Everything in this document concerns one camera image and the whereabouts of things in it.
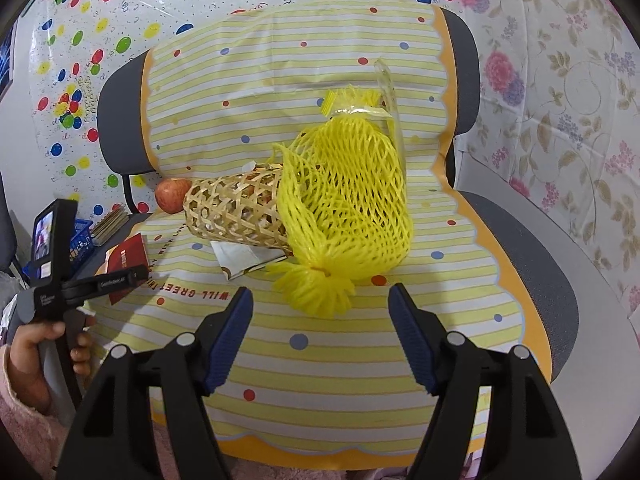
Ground clear plastic wrapper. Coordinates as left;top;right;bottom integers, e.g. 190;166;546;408
374;59;408;171

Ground woven bamboo basket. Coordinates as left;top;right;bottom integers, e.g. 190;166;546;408
182;162;296;251

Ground floral print wall sheet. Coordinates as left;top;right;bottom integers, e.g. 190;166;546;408
440;0;640;311

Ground balloon print wall sheet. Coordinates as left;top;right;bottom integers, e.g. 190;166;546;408
20;0;461;216

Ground red apple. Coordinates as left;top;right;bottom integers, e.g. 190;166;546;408
154;177;193;215

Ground yellow striped dotted cloth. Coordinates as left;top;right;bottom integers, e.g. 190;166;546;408
90;2;553;471

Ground yellow foam net sleeve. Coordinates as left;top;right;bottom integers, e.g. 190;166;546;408
267;87;413;318

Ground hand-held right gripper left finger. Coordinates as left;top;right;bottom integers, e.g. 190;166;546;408
55;287;254;480

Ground grey office chair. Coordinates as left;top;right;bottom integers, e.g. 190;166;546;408
97;7;578;386

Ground red booklet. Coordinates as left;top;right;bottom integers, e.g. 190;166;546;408
105;234;151;306

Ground white paper label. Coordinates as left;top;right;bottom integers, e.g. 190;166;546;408
210;240;288;281

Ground blue plastic basket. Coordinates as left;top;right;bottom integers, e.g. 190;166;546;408
65;219;95;268

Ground person's left hand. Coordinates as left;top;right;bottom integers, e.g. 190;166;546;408
10;316;97;413

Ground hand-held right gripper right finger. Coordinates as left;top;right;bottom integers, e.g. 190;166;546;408
388;283;583;480

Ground person's left forearm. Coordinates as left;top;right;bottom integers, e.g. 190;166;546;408
0;345;81;480

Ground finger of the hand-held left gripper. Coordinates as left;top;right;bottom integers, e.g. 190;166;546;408
62;266;150;302

